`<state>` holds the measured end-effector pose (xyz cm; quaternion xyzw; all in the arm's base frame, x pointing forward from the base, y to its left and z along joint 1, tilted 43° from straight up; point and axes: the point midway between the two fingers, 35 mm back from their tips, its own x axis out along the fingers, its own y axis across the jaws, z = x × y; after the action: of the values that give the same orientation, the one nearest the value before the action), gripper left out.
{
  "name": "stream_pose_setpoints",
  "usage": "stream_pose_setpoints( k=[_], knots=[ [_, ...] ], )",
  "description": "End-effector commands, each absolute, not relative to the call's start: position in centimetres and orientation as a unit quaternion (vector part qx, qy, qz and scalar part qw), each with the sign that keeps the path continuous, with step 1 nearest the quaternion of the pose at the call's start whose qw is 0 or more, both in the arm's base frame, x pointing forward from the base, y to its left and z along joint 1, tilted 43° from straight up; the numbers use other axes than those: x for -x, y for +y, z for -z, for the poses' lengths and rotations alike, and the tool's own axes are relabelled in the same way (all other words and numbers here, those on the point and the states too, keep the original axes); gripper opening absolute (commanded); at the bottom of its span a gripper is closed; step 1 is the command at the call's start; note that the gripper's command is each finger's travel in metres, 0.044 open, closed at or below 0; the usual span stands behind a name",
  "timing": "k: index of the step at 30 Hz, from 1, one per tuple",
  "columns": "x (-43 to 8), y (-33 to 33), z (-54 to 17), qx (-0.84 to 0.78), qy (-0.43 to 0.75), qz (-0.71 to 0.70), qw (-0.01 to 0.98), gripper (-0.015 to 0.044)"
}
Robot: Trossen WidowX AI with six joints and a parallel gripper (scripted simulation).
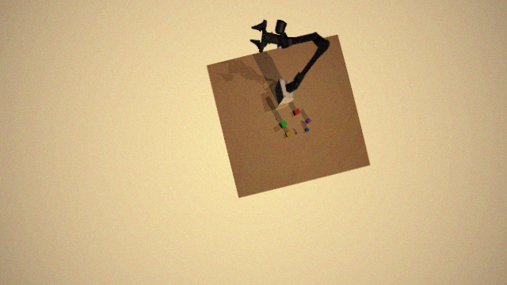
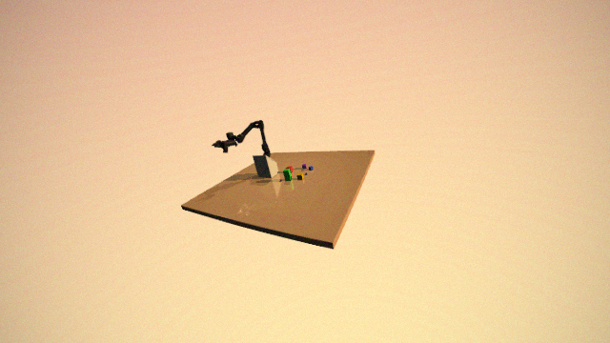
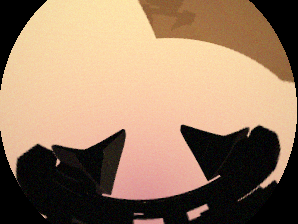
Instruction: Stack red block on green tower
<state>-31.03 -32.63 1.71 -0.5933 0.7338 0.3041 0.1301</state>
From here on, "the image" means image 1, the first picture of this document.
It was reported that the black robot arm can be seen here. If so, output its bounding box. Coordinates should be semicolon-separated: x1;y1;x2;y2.
272;20;330;93

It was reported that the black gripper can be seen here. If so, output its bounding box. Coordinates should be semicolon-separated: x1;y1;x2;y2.
250;20;274;52

